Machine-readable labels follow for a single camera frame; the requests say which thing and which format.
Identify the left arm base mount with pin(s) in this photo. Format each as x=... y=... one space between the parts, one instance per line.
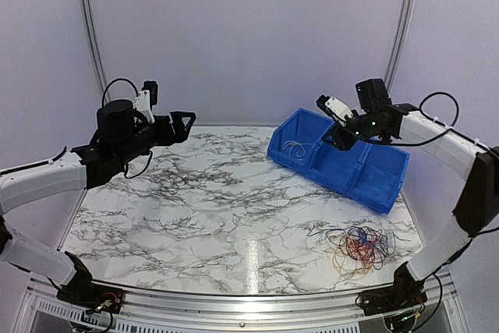
x=95 y=298

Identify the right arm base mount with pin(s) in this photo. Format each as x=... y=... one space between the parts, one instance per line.
x=386 y=300

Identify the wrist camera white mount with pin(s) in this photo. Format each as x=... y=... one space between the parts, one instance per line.
x=146 y=100
x=335 y=108

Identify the left aluminium corner post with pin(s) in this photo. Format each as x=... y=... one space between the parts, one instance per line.
x=96 y=57

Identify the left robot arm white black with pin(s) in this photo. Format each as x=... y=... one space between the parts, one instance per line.
x=28 y=183

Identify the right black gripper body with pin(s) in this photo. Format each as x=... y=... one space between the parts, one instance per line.
x=366 y=127

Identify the aluminium front rail frame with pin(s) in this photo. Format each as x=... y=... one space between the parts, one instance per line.
x=149 y=310

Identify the blue three-compartment plastic bin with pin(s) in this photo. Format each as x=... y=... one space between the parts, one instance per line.
x=370 y=175

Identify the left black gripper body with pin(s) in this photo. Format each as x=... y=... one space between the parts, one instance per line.
x=132 y=146

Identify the right aluminium corner post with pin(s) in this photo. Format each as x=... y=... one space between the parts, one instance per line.
x=401 y=33

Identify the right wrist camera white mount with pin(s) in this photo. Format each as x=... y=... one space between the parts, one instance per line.
x=335 y=108

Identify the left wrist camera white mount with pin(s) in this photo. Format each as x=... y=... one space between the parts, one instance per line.
x=146 y=100

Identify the aluminium corner post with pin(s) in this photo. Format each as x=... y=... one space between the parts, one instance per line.
x=401 y=33
x=96 y=57

